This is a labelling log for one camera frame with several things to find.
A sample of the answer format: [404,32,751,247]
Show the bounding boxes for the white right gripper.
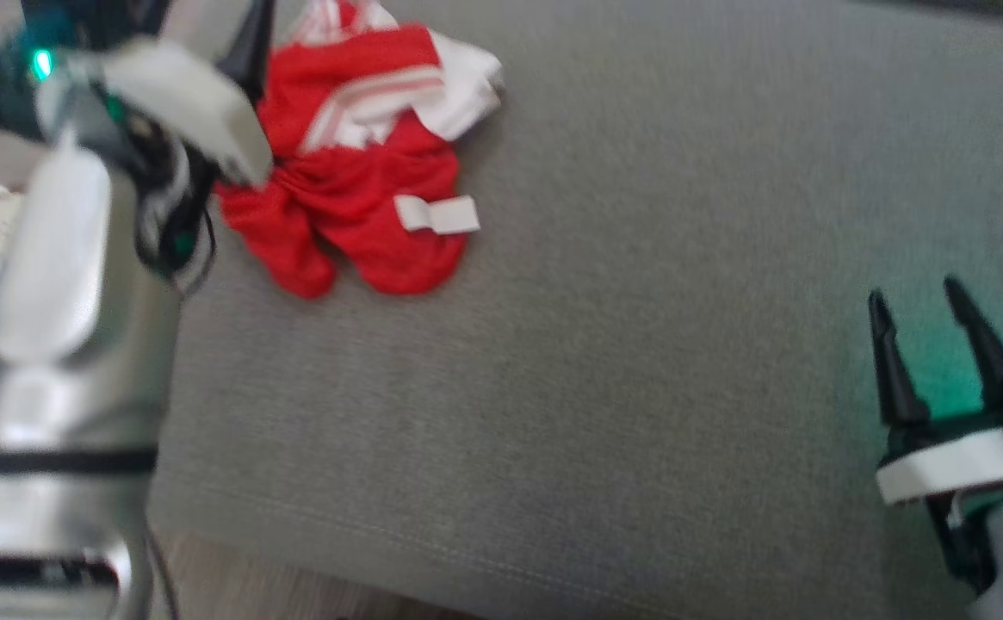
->
[868,275,1003,596]

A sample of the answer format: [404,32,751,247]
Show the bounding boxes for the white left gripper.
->
[103,0,277,278]

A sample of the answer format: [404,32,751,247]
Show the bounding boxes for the red white striped garment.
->
[215,0,504,300]

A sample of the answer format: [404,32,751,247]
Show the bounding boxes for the large grey sofa seat cushion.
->
[146,0,1003,620]

